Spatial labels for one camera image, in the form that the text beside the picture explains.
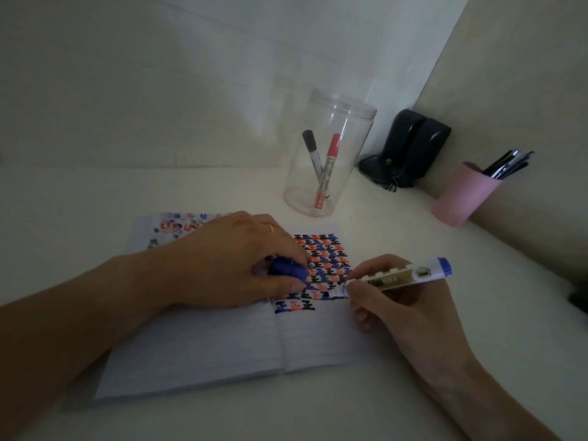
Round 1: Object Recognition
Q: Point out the person's left hand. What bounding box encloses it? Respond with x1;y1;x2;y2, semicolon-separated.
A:
167;210;312;311

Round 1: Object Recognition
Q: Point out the person's right hand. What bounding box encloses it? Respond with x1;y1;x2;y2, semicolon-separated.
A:
349;254;477;378

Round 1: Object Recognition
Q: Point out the blue marker cap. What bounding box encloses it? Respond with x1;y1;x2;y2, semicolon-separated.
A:
266;257;310;283

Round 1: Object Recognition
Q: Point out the blue marker pen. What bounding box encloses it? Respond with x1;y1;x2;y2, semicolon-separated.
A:
342;257;454;299

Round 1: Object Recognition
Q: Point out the person's left forearm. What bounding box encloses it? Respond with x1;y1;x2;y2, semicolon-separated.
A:
0;245;181;441

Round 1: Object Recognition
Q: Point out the person's right forearm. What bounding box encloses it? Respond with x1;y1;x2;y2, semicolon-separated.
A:
415;348;565;441

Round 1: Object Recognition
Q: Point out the clear plastic jar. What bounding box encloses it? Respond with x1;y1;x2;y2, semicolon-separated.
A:
283;88;378;218

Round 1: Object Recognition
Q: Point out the open lined notebook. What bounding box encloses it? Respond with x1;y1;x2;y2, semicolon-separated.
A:
94;211;401;401

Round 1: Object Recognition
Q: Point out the red marker pen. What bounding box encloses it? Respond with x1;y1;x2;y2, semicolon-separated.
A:
314;133;342;210

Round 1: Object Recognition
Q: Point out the black marker pen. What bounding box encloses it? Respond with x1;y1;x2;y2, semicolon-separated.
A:
302;130;325;185

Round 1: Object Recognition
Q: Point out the black stapler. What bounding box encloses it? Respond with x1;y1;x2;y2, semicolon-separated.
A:
358;109;452;189

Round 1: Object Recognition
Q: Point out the pink pen cup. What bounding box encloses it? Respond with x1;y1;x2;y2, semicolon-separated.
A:
431;161;504;227

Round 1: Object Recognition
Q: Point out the black and silver pen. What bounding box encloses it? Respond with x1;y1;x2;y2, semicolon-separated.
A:
496;150;536;180

